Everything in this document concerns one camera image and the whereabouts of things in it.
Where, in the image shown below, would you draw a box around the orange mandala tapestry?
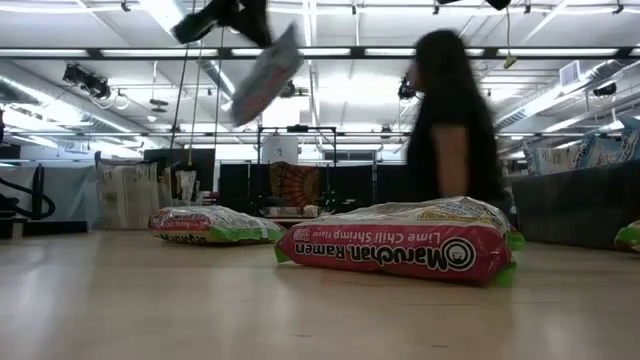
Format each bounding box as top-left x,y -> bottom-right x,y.
268,160 -> 322,209

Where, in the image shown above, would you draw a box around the white box on stand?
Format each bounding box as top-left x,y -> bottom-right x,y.
261,135 -> 300,165

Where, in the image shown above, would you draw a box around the lime chili shrimp ramen packet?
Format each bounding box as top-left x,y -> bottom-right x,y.
613,218 -> 640,254
147,204 -> 285,246
273,195 -> 528,289

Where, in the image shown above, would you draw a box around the black partition panels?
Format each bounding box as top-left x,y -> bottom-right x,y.
218,162 -> 411,211

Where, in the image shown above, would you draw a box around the gray plastic bin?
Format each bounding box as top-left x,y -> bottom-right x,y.
510,159 -> 640,251

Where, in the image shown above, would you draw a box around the white air vent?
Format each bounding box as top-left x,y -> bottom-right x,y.
559,59 -> 582,86

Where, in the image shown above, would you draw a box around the person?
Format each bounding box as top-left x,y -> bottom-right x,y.
405,28 -> 507,214

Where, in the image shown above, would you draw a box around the black ceiling camera with cable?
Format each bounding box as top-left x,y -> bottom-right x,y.
398,74 -> 419,101

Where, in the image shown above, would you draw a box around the yellow hanging strap with hook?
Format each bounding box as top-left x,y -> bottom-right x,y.
503,8 -> 519,70

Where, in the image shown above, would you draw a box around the black metal stand frame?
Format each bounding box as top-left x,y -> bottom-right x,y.
256,124 -> 338,166

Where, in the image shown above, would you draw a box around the black partition post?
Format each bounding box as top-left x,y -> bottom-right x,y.
32,164 -> 46,221

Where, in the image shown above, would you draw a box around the black overhead frame beam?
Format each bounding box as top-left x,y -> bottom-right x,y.
0,45 -> 640,60

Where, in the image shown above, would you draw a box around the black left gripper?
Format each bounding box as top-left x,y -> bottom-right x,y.
172,0 -> 274,49

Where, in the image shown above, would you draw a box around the silver air duct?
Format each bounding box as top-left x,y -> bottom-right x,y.
492,59 -> 640,134

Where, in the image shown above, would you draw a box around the gray cloth partition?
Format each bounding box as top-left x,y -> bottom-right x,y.
0,164 -> 99,224

